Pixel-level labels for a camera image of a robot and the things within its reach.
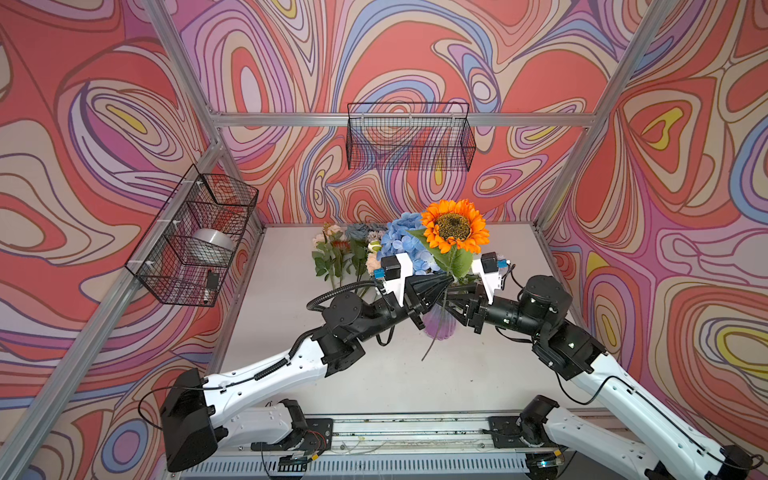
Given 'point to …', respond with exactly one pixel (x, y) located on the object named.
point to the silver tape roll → (209, 247)
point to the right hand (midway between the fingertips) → (440, 303)
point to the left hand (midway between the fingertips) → (452, 280)
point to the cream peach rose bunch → (339, 249)
